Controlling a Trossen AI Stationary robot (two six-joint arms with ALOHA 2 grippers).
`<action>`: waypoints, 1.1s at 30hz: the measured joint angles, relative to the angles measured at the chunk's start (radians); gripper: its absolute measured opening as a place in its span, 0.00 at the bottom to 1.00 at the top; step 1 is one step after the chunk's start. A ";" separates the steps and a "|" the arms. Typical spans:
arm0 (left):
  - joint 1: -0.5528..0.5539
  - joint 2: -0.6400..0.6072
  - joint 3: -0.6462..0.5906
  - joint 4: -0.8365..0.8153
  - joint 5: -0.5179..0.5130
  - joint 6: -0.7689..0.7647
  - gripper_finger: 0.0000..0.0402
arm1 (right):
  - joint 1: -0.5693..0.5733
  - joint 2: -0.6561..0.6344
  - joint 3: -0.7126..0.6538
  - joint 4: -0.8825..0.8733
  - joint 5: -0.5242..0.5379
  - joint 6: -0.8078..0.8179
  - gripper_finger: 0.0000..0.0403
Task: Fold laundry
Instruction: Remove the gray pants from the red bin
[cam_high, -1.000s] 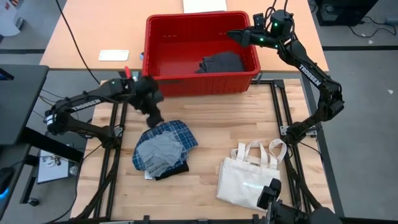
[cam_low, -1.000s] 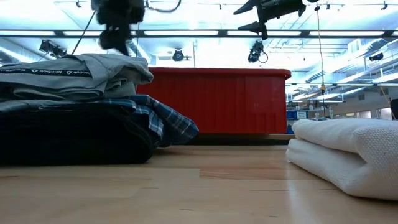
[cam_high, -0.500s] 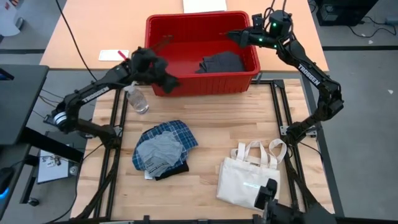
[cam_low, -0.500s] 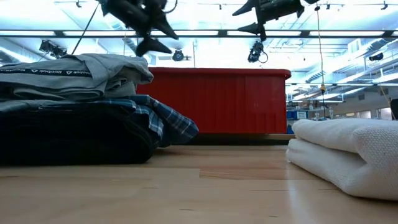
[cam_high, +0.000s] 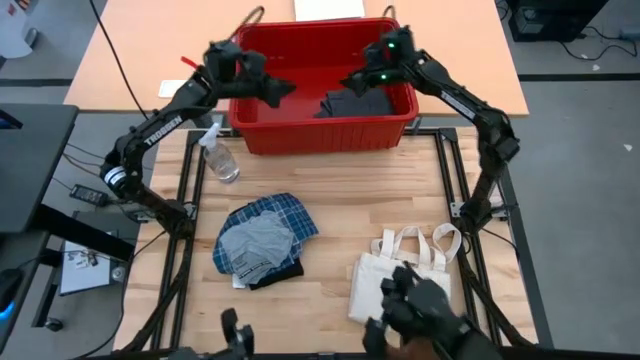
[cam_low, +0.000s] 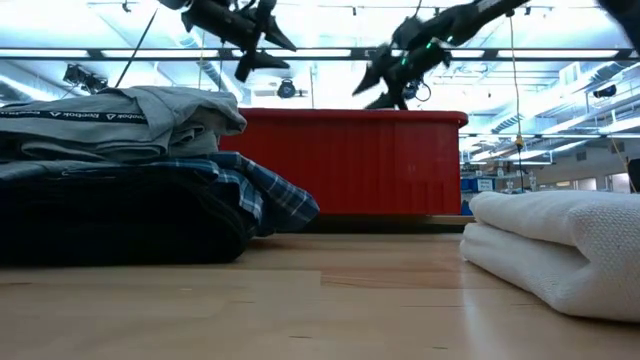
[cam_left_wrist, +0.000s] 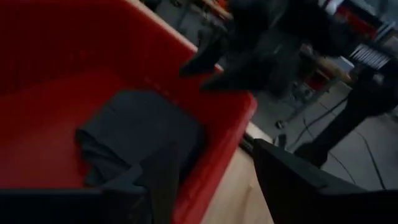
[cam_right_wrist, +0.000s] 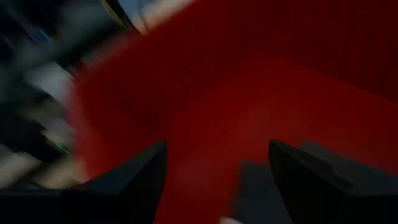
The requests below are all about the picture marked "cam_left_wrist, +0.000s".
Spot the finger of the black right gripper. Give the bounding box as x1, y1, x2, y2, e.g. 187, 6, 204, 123
179, 37, 228, 77
200, 67, 268, 93

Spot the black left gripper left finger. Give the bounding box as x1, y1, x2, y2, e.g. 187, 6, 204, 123
0, 186, 153, 224

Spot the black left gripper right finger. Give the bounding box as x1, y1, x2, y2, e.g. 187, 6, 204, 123
252, 138, 398, 224

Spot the grey garment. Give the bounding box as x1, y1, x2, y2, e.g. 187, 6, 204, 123
74, 90, 205, 190

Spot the grey metal table leg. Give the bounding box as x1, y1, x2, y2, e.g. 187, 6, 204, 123
275, 79, 340, 130

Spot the person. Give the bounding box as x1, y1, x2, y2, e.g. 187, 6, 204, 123
294, 67, 398, 169

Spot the white slatted rack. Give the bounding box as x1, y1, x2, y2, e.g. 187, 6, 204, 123
349, 43, 392, 71

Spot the red plastic bin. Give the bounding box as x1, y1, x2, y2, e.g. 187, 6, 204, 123
0, 0, 258, 224

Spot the black floor cable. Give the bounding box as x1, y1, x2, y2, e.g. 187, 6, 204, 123
287, 96, 351, 150
354, 130, 387, 190

